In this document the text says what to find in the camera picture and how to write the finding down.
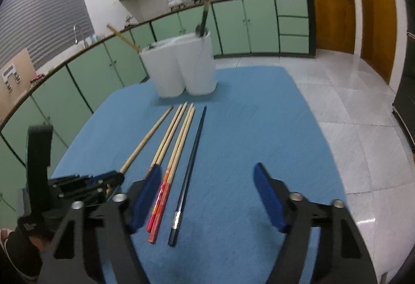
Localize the person's left forearm dark sleeve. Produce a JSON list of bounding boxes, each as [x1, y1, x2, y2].
[[5, 229, 44, 280]]

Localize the wooden cutting board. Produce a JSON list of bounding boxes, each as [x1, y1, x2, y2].
[[0, 47, 36, 124]]

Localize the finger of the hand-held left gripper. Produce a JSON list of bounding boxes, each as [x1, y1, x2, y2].
[[48, 170, 125, 189], [55, 185, 112, 207]]

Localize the green lower kitchen cabinets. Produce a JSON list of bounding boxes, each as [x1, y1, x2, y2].
[[0, 0, 316, 233]]

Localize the black chopstick with silver band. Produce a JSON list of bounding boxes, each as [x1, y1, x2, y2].
[[168, 106, 208, 246], [198, 0, 211, 38]]

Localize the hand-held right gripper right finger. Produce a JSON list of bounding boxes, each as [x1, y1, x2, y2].
[[253, 162, 378, 284]]

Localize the metal sink faucet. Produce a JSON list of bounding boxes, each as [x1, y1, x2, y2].
[[73, 24, 88, 45]]

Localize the white bracket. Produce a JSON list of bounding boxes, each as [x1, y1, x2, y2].
[[2, 65, 22, 90]]

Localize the grey window blind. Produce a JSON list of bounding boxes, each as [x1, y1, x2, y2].
[[0, 0, 95, 69]]

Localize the white two-compartment utensil holder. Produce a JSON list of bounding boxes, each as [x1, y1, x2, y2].
[[139, 29, 217, 99]]

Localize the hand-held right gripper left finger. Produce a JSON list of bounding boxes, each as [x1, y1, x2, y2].
[[39, 165, 163, 284]]

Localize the blue mat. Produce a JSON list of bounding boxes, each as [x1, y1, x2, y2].
[[50, 66, 349, 284]]

